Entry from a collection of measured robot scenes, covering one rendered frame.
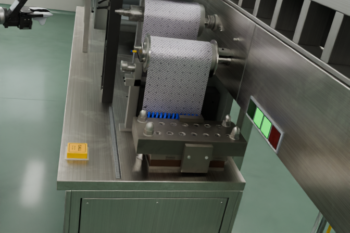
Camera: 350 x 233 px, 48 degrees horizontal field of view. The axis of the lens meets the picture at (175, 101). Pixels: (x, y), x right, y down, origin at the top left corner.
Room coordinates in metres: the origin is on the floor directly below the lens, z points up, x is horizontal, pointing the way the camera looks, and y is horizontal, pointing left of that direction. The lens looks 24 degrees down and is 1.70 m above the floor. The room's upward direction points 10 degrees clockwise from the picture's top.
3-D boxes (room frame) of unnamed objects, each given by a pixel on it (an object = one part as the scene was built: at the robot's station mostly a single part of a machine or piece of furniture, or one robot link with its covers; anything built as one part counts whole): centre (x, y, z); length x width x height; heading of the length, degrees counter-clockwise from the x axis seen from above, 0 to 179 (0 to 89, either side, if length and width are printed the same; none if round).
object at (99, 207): (2.31, 0.34, 0.43); 2.52 x 0.64 x 0.86; 16
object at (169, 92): (1.37, 0.01, 1.11); 0.23 x 0.01 x 0.18; 106
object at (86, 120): (2.31, 0.35, 0.88); 2.52 x 0.66 x 0.04; 16
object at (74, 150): (1.18, 0.31, 0.91); 0.07 x 0.07 x 0.02; 16
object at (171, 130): (1.26, -0.07, 1.00); 0.40 x 0.16 x 0.06; 106
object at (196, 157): (1.18, -0.11, 0.96); 0.10 x 0.03 x 0.11; 106
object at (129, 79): (1.42, 0.18, 1.05); 0.06 x 0.05 x 0.31; 106
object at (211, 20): (1.71, -0.08, 1.33); 0.07 x 0.07 x 0.07; 16
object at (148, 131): (1.18, 0.07, 1.05); 0.04 x 0.04 x 0.04
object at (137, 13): (1.63, 0.22, 1.33); 0.06 x 0.06 x 0.06; 16
